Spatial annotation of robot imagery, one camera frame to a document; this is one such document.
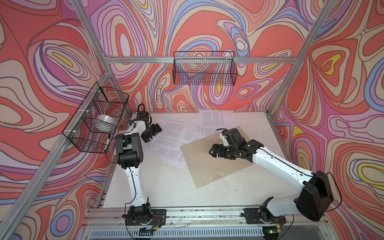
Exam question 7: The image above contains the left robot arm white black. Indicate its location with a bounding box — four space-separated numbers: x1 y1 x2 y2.
115 120 162 221

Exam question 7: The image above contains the printed paper sheet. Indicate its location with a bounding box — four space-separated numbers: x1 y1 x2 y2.
113 130 158 156
150 119 203 169
196 110 236 137

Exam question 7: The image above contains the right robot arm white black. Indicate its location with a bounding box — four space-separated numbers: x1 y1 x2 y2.
209 140 334 223

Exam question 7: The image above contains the black wire basket left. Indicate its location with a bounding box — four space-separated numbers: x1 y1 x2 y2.
63 83 129 154

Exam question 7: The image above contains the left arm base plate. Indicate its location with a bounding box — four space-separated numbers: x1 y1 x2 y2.
122 207 167 227

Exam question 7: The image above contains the silver tape roll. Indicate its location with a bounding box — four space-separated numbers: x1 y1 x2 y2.
94 114 118 134

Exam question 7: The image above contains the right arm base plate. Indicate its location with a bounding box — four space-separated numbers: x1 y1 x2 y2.
241 208 287 225

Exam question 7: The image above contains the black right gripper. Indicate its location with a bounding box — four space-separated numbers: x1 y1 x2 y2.
209 144 239 159

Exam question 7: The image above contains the black wire basket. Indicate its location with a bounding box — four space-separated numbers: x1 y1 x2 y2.
63 83 129 154
173 50 238 86

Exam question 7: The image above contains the aluminium frame post right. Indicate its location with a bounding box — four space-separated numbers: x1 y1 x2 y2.
266 0 338 118

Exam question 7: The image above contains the printed paper sheet back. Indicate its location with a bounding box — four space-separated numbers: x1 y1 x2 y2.
196 110 236 137

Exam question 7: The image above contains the aluminium front rail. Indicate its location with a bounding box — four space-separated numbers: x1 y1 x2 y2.
76 206 337 240

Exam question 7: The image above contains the black wire basket back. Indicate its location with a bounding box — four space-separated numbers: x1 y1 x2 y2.
173 50 238 86

